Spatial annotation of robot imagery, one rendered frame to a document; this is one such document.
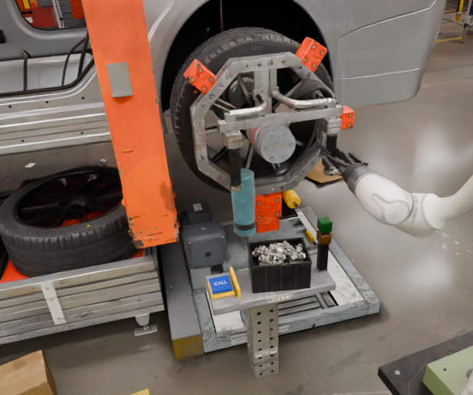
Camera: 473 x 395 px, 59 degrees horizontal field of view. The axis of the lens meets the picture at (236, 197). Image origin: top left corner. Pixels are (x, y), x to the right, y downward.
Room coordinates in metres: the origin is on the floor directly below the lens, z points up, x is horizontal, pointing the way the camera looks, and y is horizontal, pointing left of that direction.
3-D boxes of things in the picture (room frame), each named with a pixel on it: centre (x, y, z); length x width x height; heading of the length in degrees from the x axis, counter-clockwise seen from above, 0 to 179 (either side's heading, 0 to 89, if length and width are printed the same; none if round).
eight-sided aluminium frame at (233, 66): (1.52, -0.12, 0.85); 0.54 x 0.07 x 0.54; 102
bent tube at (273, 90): (1.42, -0.24, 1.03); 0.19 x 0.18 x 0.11; 12
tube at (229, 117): (1.38, -0.05, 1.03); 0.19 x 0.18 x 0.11; 12
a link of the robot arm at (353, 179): (1.10, -0.38, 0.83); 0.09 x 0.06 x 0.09; 102
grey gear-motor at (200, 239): (1.66, 0.18, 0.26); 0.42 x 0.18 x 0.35; 12
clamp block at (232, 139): (1.28, 0.00, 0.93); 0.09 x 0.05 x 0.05; 12
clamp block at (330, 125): (1.35, -0.33, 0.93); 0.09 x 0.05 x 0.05; 12
